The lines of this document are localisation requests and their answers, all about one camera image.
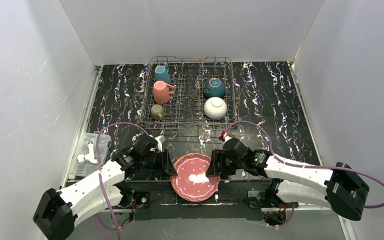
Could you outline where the pink ceramic mug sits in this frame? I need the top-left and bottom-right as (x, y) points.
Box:
(152, 80), (176, 105)

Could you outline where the brown beige bowl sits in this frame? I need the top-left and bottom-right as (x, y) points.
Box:
(203, 78), (226, 99)

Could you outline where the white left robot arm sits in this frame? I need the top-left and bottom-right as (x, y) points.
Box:
(32, 135), (177, 240)

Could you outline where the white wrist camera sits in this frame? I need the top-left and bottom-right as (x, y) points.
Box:
(154, 135), (166, 152)
(218, 130), (232, 144)

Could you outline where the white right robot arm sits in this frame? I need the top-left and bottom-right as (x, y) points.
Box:
(205, 138), (370, 221)

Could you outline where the white ceramic bowl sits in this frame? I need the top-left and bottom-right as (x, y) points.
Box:
(203, 97), (228, 120)

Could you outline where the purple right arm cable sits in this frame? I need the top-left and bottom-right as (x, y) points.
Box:
(225, 120), (384, 227)

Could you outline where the beige ceramic mug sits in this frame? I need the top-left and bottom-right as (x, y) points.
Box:
(150, 104), (165, 121)

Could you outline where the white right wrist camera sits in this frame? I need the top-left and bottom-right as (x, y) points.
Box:
(218, 130), (232, 144)

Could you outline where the metal wire dish rack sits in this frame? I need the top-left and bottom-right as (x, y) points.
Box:
(139, 56), (239, 130)

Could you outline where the pink polka dot plate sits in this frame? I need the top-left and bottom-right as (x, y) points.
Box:
(170, 153), (221, 203)

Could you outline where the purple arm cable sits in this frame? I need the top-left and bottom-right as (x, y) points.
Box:
(225, 120), (384, 227)
(94, 122), (151, 240)

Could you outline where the clear plastic storage box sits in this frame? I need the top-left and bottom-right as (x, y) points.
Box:
(68, 132), (112, 179)

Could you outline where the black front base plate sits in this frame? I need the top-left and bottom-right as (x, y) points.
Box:
(89, 180), (299, 222)

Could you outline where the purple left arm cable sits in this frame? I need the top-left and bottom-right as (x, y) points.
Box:
(94, 122), (151, 240)

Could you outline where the yellow plate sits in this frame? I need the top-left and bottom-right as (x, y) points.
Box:
(173, 154), (189, 167)

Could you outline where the blue ceramic mug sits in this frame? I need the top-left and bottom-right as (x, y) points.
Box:
(154, 64), (170, 83)

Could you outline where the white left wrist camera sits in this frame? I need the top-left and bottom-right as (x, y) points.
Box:
(154, 135), (166, 152)

